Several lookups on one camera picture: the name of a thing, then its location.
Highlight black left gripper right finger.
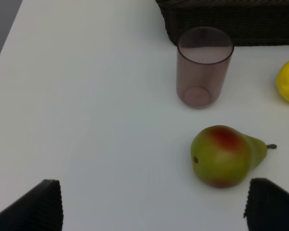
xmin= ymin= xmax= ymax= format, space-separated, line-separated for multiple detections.
xmin=243 ymin=178 xmax=289 ymax=231

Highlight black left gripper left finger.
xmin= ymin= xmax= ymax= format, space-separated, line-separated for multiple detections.
xmin=0 ymin=180 xmax=64 ymax=231

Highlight green red pear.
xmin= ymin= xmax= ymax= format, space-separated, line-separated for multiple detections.
xmin=190 ymin=125 xmax=277 ymax=188

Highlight translucent purple plastic cup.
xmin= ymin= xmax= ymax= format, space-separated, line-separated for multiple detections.
xmin=176 ymin=27 xmax=235 ymax=108

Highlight dark brown wicker basket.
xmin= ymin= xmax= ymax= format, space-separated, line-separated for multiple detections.
xmin=156 ymin=0 xmax=289 ymax=46

